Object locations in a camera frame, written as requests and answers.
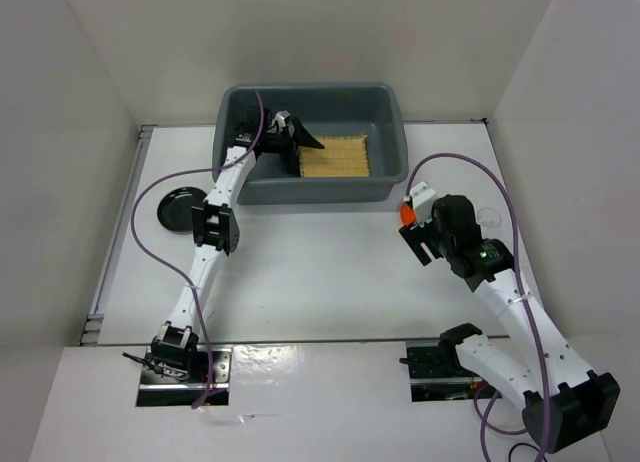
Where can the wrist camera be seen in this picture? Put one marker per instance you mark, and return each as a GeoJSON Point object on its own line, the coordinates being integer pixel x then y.
{"type": "Point", "coordinates": [281, 121]}
{"type": "Point", "coordinates": [422, 198]}

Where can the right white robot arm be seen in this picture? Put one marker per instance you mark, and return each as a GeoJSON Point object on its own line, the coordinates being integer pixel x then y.
{"type": "Point", "coordinates": [562, 399]}

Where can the woven bamboo placemat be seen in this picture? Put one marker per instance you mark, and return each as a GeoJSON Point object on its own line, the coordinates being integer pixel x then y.
{"type": "Point", "coordinates": [341, 157]}

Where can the black round plate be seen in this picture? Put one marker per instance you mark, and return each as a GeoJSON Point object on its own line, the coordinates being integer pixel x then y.
{"type": "Point", "coordinates": [174, 209]}

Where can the orange round plate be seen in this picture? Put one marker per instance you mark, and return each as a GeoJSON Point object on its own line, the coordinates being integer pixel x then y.
{"type": "Point", "coordinates": [407, 214]}

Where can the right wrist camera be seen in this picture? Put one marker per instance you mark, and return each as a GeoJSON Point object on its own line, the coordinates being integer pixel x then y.
{"type": "Point", "coordinates": [422, 198]}

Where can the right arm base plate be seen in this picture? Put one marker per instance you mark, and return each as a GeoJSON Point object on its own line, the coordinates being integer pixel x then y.
{"type": "Point", "coordinates": [433, 379]}

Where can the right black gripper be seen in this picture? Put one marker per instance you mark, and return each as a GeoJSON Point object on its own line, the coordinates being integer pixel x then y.
{"type": "Point", "coordinates": [416, 234]}

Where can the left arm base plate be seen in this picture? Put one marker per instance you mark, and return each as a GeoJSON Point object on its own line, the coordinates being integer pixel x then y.
{"type": "Point", "coordinates": [162, 386]}

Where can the grey plastic bin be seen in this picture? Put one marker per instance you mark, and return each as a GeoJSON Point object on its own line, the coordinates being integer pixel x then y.
{"type": "Point", "coordinates": [331, 109]}

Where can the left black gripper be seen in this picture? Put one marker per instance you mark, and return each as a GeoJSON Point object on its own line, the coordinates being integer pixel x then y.
{"type": "Point", "coordinates": [302, 137]}

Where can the clear glass cup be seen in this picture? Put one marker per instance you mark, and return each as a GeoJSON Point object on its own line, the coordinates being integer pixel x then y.
{"type": "Point", "coordinates": [488, 218]}

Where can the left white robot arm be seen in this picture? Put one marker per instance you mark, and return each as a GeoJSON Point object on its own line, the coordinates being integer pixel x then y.
{"type": "Point", "coordinates": [216, 232]}

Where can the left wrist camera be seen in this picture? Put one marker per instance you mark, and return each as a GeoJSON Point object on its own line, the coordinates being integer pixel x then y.
{"type": "Point", "coordinates": [281, 121]}

